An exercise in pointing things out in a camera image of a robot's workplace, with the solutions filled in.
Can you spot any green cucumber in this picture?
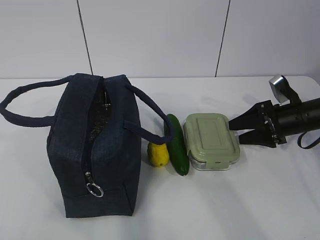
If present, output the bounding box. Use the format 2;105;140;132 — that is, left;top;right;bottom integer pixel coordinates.
166;113;190;176

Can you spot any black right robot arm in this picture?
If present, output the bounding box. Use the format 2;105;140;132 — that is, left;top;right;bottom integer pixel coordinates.
228;98;320;148

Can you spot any yellow lemon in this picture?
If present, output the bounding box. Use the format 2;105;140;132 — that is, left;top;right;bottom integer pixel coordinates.
147;142;170;168

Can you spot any dark blue fabric lunch bag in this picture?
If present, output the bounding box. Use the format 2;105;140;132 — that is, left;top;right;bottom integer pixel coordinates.
0;73;174;218

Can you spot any silver zipper pull ring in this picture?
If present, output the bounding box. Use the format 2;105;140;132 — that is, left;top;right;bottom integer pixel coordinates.
84;171;105;198

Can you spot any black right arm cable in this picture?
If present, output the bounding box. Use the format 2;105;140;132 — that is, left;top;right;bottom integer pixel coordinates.
297;129;320;149

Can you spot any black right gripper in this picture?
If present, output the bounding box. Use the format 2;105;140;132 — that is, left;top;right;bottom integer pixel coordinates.
228;100;287;147

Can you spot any green lidded glass container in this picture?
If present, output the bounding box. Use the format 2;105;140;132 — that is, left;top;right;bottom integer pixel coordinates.
183;113;240;171

